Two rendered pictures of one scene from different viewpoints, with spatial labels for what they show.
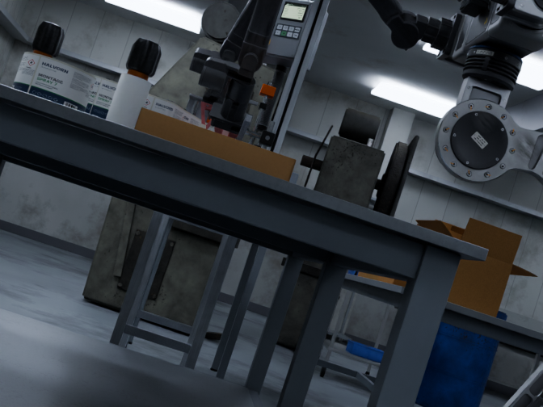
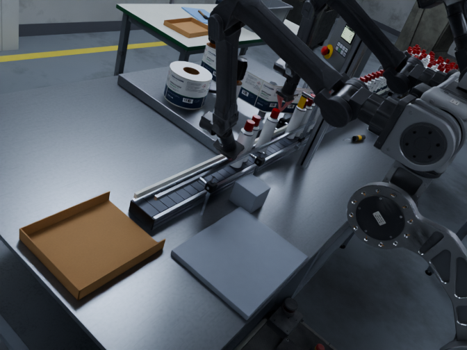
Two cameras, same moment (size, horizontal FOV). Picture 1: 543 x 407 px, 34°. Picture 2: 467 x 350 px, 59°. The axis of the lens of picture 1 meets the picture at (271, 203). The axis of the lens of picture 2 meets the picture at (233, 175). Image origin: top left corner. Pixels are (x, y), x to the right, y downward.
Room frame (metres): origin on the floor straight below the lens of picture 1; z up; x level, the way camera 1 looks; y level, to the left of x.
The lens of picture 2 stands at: (1.00, -0.55, 1.76)
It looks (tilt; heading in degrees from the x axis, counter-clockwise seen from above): 33 degrees down; 30
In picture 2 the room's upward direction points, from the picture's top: 21 degrees clockwise
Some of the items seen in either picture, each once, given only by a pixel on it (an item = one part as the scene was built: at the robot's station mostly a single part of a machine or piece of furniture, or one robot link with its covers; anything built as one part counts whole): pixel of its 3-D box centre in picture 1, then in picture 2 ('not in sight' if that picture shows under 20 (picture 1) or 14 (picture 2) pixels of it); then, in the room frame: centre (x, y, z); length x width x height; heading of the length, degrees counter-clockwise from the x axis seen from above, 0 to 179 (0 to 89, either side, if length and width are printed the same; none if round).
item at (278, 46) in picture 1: (288, 32); (349, 46); (2.67, 0.11, 1.38); 0.17 x 0.10 x 0.19; 59
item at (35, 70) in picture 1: (51, 91); (187, 85); (2.40, 0.66, 0.95); 0.20 x 0.20 x 0.14
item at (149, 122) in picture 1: (213, 153); (95, 238); (1.56, 0.12, 0.85); 0.30 x 0.26 x 0.04; 4
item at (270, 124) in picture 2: not in sight; (267, 130); (2.42, 0.19, 0.98); 0.05 x 0.05 x 0.20
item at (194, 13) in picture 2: not in sight; (203, 16); (3.74, 1.85, 0.81); 0.32 x 0.24 x 0.01; 79
